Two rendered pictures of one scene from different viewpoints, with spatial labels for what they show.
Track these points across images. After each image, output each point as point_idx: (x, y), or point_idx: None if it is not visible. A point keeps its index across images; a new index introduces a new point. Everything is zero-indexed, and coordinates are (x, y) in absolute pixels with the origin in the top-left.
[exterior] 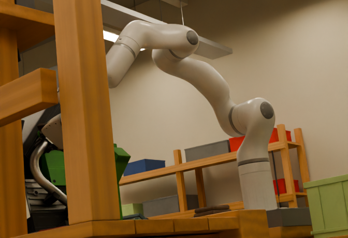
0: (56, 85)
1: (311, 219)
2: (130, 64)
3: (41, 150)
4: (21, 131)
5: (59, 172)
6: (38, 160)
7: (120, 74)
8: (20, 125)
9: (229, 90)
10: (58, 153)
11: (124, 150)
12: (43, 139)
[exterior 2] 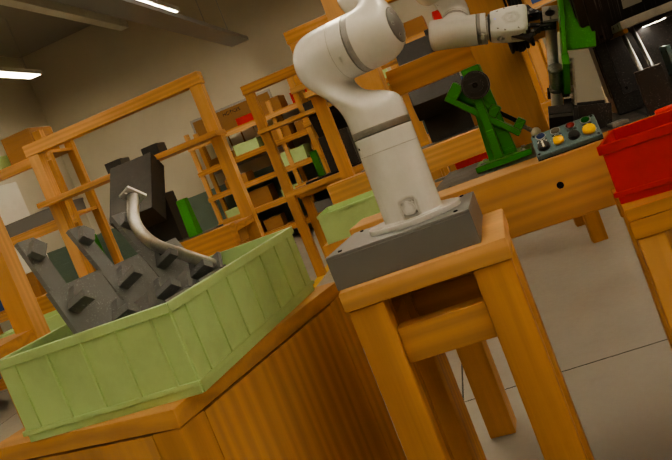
0: (389, 83)
1: (305, 267)
2: None
3: (545, 31)
4: (475, 62)
5: (561, 51)
6: (547, 44)
7: None
8: (473, 57)
9: (341, 3)
10: (559, 22)
11: (449, 89)
12: (546, 12)
